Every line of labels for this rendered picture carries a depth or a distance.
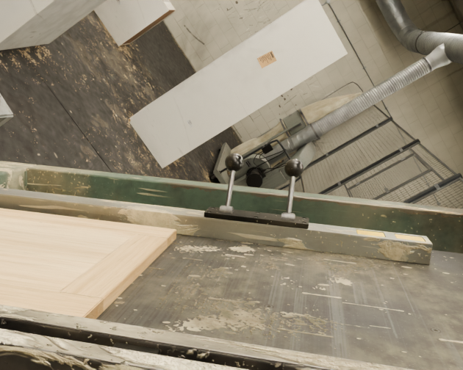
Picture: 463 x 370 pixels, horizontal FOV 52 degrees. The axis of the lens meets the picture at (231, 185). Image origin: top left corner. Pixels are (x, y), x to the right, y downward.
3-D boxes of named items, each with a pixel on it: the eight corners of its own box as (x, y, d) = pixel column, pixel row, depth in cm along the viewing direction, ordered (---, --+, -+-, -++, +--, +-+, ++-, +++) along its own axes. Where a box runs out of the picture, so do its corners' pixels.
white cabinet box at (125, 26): (101, 2, 575) (148, -34, 558) (129, 44, 590) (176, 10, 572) (87, 1, 533) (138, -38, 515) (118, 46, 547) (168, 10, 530)
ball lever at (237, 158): (217, 218, 94) (227, 156, 98) (236, 220, 93) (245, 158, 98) (214, 213, 91) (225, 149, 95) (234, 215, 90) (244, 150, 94)
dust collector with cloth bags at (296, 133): (217, 147, 715) (347, 67, 662) (242, 184, 733) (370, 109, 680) (206, 176, 587) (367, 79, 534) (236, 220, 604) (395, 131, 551)
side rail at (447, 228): (39, 203, 130) (38, 164, 128) (462, 253, 113) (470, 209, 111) (26, 208, 124) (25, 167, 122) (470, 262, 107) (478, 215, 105)
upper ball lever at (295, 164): (277, 225, 92) (285, 161, 96) (297, 227, 92) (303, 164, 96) (277, 220, 89) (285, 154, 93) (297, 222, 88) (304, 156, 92)
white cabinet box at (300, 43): (142, 108, 511) (309, -4, 462) (173, 152, 525) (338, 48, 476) (127, 120, 454) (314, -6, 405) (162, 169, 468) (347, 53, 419)
